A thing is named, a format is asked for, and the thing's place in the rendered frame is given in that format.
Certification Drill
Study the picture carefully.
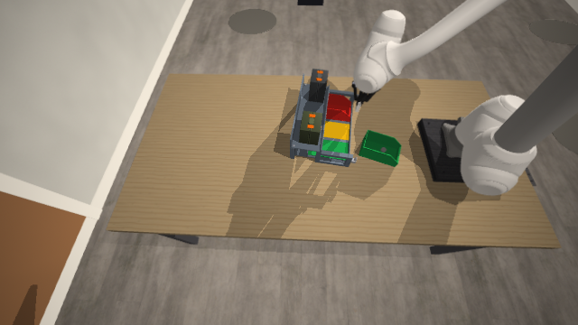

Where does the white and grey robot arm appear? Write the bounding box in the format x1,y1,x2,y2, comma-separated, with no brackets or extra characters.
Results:
353,0,578,196

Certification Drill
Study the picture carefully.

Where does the red bin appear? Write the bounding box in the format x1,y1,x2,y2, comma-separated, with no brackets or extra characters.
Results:
326,94,351,122

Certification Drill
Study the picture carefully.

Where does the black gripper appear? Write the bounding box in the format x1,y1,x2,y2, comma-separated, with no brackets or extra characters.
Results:
352,81,378,112

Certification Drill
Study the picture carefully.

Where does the green bin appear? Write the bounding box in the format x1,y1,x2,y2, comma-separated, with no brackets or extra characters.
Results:
359,130,402,167

